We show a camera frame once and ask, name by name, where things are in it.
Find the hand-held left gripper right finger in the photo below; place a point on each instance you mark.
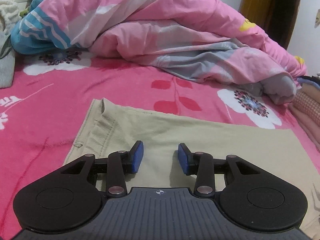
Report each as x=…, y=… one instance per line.
x=183, y=158

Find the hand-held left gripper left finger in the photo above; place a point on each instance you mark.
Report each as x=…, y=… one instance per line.
x=138, y=157

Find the beige pants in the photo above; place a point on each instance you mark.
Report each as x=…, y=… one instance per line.
x=200, y=140

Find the stack of folded clothes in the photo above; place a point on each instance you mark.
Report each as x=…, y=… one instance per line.
x=308, y=110

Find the pink floral bed blanket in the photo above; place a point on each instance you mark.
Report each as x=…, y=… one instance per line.
x=62, y=100

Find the pink and blue patterned quilt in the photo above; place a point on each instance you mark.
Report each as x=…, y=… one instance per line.
x=162, y=30

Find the grey sweatshirt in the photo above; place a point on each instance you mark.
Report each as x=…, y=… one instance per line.
x=6, y=60

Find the wooden door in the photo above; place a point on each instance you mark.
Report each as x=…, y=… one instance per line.
x=260, y=7

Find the green patterned cloth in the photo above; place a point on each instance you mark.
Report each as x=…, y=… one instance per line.
x=25, y=11

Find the white fluffy blanket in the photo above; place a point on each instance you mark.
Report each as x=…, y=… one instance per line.
x=8, y=12

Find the yellow wall hanging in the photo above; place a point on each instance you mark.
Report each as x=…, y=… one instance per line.
x=317, y=20

